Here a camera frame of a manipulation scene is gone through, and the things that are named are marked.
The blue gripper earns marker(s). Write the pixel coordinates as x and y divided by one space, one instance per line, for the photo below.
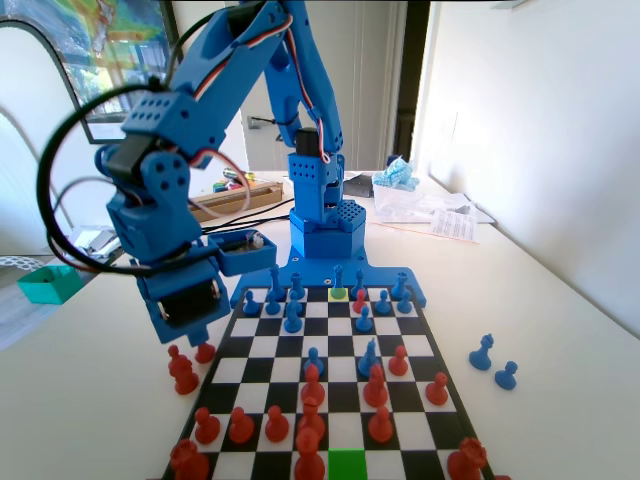
186 301

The red chess queen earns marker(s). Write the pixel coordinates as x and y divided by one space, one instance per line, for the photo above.
205 356

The blue chess queen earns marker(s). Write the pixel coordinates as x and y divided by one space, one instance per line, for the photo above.
338 280

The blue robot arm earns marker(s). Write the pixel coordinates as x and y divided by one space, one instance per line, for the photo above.
327 245

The red chess pawn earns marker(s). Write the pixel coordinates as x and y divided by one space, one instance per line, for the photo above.
276 426
359 303
398 362
206 427
437 390
381 425
173 357
241 427

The blue chess pawn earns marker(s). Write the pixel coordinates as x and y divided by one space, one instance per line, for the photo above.
364 322
250 305
404 304
272 306
506 377
314 357
382 303

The blue chess king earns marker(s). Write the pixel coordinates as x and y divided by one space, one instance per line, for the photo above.
274 282

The blue chess rook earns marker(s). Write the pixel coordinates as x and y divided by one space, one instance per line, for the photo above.
297 282
398 287

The red bishop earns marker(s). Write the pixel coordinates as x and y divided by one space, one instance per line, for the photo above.
313 390
311 417

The red piece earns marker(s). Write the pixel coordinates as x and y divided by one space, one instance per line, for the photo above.
307 457

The blue chess knight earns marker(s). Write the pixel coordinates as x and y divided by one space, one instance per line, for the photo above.
482 356
368 357

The black white chessboard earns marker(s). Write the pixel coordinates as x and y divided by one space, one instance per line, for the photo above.
345 345

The grey white paper pile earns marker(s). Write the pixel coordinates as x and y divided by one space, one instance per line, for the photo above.
87 240

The coloured marker set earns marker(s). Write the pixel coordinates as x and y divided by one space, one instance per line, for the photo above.
225 187

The long cardboard box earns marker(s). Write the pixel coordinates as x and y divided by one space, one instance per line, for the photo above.
260 195

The teal green bin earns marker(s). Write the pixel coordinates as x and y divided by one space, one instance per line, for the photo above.
47 285

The yellow green marker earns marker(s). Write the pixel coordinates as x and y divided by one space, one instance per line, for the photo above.
237 175

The white perforated object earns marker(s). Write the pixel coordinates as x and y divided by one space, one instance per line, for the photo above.
12 262

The dark grey box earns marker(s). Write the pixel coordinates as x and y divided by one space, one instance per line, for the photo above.
361 186

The thin orange strip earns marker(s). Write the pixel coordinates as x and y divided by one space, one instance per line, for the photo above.
400 228

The clear plastic bag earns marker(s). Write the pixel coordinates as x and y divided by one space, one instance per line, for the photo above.
415 205

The blue patterned bag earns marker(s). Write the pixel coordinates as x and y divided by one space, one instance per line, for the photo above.
397 175

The printed paper sheet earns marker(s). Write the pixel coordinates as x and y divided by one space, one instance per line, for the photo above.
455 226

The black framed poster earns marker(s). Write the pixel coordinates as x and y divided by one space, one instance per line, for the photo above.
110 45

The white paper sheet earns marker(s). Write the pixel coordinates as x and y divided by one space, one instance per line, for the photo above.
482 215

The white arched panel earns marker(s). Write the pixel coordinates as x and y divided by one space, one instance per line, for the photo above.
25 70

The blue arm base plate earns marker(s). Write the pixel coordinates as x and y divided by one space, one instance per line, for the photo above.
255 280

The blue wrist camera box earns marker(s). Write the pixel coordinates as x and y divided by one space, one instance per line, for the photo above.
250 262

